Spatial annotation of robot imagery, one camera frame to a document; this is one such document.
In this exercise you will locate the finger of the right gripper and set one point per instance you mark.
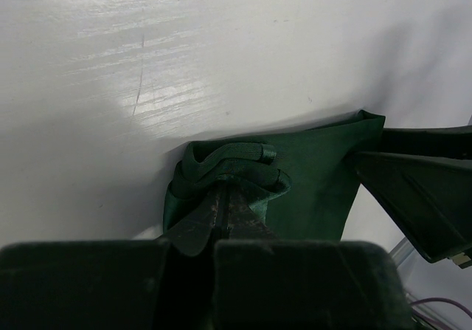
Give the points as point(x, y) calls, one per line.
point(452, 143)
point(428, 198)

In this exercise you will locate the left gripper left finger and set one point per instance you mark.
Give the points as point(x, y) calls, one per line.
point(162, 283)

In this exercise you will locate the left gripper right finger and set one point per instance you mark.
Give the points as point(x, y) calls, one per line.
point(262, 282)

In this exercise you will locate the dark green cloth napkin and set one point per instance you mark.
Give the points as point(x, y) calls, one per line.
point(298, 184)

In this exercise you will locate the aluminium frame rail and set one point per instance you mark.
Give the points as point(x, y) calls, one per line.
point(404, 254)

